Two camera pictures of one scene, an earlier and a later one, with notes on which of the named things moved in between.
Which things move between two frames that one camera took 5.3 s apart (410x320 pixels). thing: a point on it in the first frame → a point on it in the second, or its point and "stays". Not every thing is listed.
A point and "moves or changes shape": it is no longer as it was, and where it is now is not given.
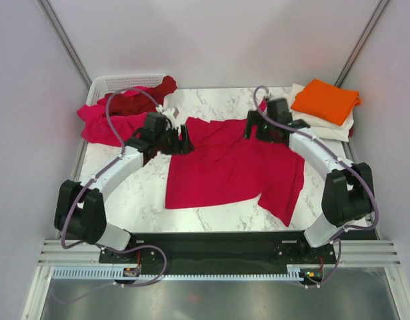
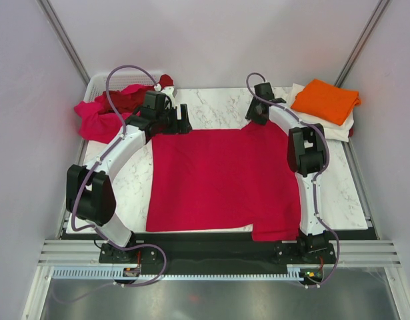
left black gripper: x=186 y=147 → x=182 y=126
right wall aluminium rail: x=361 y=43 stays
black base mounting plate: x=221 y=250 stays
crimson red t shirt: x=224 y=166 moves or changes shape
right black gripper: x=254 y=117 → x=250 y=115
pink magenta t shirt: x=96 y=127 stays
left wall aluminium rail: x=64 y=40 stays
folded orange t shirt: x=327 y=101 stays
